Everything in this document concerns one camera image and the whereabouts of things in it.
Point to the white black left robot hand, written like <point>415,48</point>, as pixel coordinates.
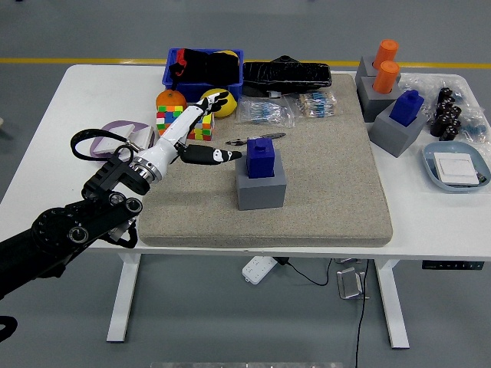
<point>172,134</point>

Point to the blue square seal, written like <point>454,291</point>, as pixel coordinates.
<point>261,159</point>
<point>406,109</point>

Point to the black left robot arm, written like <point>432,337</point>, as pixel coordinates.
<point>57,230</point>

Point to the grey cube seal holder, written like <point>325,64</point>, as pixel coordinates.
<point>395,136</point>
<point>362,69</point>
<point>262,195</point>
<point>374,105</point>

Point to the orange round seal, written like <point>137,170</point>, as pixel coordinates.
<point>386,51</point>
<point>385,78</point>

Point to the multicolour puzzle cube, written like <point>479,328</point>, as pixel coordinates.
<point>206,128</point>
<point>163,119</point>

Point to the orange fruit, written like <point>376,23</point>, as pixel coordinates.
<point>170,100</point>

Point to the purple oval tray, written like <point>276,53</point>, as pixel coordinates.
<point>119,123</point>

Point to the yellow lemon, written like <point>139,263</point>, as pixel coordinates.
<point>227,109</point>

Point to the black cloth with red trim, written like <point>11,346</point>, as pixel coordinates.
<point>211,69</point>

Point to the blue plastic bin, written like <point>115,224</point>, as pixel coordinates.
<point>234,89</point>

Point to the clear bag of blue resistors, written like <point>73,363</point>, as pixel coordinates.
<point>264,113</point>

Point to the yellow item in bin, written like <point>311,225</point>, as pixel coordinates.
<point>228,53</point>

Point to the black metal hand tool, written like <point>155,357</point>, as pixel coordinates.
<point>272,135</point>

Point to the black plastic-wrapped keyboard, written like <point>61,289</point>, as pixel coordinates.
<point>287,74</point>

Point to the clear bag of tan resistors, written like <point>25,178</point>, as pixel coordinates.
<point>316,104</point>

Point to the white power strip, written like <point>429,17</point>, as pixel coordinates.
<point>257,270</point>

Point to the grey-brown table mat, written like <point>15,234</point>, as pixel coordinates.
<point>326,184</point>

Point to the white table leg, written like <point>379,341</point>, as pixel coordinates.
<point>395,306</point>
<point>122,303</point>

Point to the light blue oval tray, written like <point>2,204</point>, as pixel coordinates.
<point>429,168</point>

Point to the bag of black capacitors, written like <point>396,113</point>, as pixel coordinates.
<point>447,119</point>

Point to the bag of small blue components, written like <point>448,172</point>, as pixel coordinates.
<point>475,128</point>

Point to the black table control panel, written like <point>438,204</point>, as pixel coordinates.
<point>452,265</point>

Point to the small black connector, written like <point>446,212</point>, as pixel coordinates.
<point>480,177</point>

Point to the white switch panel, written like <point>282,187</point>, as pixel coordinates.
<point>456,168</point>
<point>111,143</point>
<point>144,138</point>

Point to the silver metal bracket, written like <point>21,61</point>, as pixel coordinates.
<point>347,261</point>
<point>350,283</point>

